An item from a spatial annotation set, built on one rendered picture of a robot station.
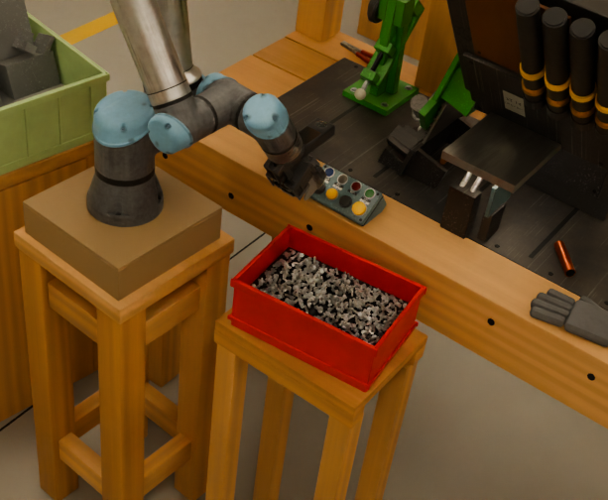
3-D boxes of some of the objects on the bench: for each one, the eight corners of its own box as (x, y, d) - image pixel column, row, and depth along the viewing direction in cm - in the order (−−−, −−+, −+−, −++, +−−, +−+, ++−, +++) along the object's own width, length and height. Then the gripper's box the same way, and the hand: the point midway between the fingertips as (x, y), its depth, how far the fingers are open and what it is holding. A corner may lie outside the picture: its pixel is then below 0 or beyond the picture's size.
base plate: (683, 358, 198) (686, 350, 196) (240, 126, 242) (241, 118, 241) (752, 255, 225) (756, 248, 224) (343, 63, 270) (344, 57, 268)
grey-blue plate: (483, 244, 215) (498, 189, 206) (474, 239, 216) (489, 186, 207) (504, 223, 221) (520, 170, 212) (496, 219, 222) (512, 166, 213)
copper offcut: (573, 277, 210) (576, 269, 208) (563, 277, 210) (566, 269, 208) (562, 248, 217) (565, 240, 215) (552, 248, 216) (554, 240, 215)
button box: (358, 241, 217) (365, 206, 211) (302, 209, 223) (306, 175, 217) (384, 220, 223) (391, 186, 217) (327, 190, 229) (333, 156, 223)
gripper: (251, 159, 199) (282, 202, 218) (288, 179, 196) (315, 221, 215) (276, 123, 201) (304, 170, 220) (313, 142, 197) (338, 187, 216)
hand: (315, 182), depth 217 cm, fingers closed
